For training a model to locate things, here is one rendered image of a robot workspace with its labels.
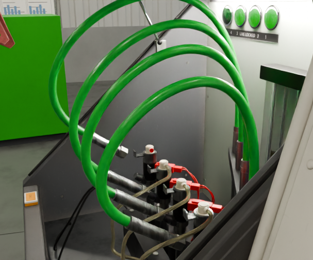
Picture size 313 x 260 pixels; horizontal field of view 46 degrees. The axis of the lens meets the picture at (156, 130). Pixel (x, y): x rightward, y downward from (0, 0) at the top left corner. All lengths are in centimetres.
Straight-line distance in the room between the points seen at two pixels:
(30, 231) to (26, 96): 322
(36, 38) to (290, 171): 365
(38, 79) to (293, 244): 372
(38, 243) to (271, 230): 52
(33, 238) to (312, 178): 61
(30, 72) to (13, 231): 182
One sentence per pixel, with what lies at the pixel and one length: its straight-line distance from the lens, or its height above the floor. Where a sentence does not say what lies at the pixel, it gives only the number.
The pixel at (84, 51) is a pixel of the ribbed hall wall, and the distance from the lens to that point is 717.
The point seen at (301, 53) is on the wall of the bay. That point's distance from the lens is 77.
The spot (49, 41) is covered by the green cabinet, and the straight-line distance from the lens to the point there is 396.
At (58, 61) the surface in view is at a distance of 66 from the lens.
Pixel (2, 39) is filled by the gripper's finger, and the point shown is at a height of 135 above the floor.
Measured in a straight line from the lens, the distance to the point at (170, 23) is 61.
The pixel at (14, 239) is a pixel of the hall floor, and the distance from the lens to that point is 262.
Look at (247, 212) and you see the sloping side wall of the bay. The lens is 44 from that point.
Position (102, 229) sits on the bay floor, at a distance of 106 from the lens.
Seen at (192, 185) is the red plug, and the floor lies 110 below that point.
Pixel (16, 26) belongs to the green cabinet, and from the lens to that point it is 394.
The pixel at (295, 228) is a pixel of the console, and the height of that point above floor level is 120.
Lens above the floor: 141
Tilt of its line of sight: 19 degrees down
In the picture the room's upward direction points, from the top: 1 degrees counter-clockwise
